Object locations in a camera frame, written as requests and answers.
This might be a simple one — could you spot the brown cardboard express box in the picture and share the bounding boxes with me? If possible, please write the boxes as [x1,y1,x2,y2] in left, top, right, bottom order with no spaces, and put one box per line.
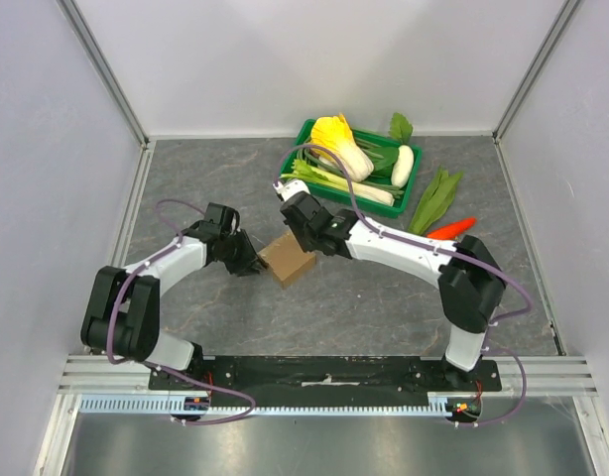
[259,231,316,290]

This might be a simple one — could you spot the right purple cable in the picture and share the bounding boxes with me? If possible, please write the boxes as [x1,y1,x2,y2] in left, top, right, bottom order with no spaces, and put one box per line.
[273,145,534,429]

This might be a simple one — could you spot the slotted cable duct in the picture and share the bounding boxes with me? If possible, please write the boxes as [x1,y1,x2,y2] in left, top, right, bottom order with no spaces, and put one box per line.
[79,394,471,417]

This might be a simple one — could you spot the orange carrot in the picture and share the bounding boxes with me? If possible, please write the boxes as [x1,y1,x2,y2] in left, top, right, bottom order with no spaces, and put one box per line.
[426,217,477,240]

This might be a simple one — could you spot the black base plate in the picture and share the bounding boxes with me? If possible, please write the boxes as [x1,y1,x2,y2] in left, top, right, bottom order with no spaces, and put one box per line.
[148,355,503,396]

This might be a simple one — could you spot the dark green leaf vegetable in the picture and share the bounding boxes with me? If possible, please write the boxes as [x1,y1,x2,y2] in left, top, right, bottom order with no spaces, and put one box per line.
[356,139,399,179]

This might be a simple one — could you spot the white radish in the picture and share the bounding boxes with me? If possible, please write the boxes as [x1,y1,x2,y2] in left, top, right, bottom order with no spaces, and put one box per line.
[391,145,415,187]

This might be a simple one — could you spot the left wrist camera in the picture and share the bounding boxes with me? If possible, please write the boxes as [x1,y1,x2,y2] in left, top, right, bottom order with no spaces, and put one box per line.
[228,210,241,235]

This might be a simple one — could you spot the green leafy lettuce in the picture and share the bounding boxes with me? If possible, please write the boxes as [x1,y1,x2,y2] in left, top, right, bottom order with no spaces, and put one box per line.
[408,167,463,235]

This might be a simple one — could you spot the yellow napa cabbage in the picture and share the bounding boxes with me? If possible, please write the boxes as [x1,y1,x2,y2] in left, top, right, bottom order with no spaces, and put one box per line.
[309,114,374,181]

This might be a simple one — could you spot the celery stalk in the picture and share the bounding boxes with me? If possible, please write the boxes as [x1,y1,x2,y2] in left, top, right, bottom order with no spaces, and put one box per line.
[280,159,395,206]

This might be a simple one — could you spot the green plastic tray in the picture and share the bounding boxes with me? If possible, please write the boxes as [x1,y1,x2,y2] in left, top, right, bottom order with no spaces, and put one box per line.
[295,119,423,218]

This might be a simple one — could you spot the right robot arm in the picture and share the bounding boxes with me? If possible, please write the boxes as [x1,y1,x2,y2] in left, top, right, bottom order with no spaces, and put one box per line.
[279,189,506,391]

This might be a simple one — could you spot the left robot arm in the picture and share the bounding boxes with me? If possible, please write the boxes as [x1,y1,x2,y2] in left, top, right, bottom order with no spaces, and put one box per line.
[80,202,264,390]

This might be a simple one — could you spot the green long beans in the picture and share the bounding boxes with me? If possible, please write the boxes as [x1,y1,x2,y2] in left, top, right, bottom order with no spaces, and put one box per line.
[296,148,342,176]

